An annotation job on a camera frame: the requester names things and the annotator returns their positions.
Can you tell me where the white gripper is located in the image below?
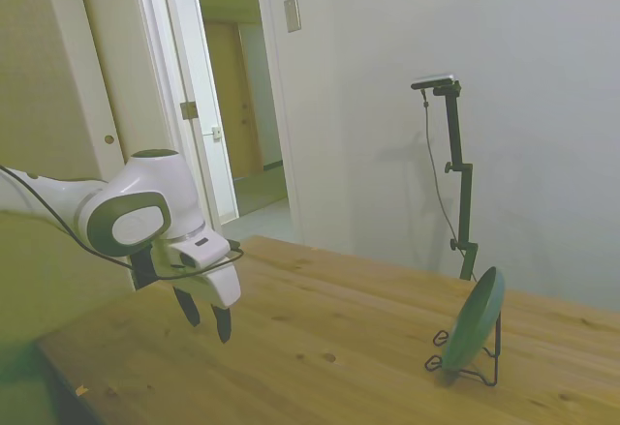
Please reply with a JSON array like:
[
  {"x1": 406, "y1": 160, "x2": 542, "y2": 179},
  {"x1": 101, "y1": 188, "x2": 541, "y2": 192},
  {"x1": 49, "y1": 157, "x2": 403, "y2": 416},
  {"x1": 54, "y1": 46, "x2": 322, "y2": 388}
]
[{"x1": 167, "y1": 258, "x2": 243, "y2": 345}]

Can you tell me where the dark green plate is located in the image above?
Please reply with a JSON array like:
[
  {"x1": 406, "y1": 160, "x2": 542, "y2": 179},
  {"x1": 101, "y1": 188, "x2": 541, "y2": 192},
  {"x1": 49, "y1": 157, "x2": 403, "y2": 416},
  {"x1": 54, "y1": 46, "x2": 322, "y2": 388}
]
[{"x1": 442, "y1": 265, "x2": 507, "y2": 379}]

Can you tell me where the brown wooden hallway door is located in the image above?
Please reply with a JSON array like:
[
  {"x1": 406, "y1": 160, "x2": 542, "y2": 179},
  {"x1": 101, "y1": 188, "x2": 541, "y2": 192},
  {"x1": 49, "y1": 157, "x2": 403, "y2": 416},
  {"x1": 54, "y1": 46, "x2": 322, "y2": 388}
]
[{"x1": 202, "y1": 19, "x2": 265, "y2": 183}]

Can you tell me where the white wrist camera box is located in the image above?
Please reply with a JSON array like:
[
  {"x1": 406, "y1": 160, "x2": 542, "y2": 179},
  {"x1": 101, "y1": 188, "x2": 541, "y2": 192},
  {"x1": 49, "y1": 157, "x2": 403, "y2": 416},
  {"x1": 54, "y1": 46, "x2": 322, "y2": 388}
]
[{"x1": 170, "y1": 234, "x2": 232, "y2": 270}]

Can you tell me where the black box by wall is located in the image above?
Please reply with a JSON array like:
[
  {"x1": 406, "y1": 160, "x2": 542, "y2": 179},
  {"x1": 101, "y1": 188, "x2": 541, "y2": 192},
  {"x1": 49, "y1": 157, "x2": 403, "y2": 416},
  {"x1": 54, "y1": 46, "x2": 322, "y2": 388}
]
[{"x1": 129, "y1": 249, "x2": 159, "y2": 293}]

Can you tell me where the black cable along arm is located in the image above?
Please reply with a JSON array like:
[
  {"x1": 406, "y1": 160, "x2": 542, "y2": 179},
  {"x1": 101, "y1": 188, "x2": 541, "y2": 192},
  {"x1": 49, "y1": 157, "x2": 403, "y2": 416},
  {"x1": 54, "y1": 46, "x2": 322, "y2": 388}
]
[{"x1": 0, "y1": 165, "x2": 245, "y2": 281}]

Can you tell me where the white door frame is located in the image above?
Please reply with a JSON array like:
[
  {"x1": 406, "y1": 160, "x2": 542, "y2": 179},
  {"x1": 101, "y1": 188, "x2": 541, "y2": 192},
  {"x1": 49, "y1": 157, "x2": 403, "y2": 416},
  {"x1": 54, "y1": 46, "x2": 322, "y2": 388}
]
[{"x1": 129, "y1": 0, "x2": 304, "y2": 247}]

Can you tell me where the thin camera cable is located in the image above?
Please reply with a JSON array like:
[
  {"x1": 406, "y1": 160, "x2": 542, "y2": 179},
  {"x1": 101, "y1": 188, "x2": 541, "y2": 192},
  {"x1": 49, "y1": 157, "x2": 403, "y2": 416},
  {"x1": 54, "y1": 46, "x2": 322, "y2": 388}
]
[{"x1": 419, "y1": 88, "x2": 462, "y2": 238}]

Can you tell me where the black camera stand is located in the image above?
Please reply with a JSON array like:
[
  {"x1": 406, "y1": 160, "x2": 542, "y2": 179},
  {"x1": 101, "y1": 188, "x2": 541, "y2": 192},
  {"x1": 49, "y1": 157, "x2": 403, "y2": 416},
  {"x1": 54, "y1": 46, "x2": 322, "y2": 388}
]
[{"x1": 431, "y1": 82, "x2": 481, "y2": 283}]

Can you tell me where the black wire plate stand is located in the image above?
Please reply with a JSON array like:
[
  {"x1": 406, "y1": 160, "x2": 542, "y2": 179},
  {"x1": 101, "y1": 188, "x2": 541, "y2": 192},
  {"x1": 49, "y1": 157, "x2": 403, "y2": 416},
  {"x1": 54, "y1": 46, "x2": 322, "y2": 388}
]
[{"x1": 424, "y1": 315, "x2": 503, "y2": 389}]

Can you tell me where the beige wall switch plate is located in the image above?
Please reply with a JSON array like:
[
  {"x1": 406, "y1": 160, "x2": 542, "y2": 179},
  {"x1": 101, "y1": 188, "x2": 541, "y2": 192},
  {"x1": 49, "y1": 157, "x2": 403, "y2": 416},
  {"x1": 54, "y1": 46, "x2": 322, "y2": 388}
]
[{"x1": 283, "y1": 0, "x2": 302, "y2": 35}]

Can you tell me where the grey camera on stand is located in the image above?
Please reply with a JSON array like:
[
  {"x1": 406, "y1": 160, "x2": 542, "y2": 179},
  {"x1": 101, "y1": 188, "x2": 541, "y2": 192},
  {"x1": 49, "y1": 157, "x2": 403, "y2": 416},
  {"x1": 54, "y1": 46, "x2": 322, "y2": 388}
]
[{"x1": 410, "y1": 72, "x2": 458, "y2": 91}]

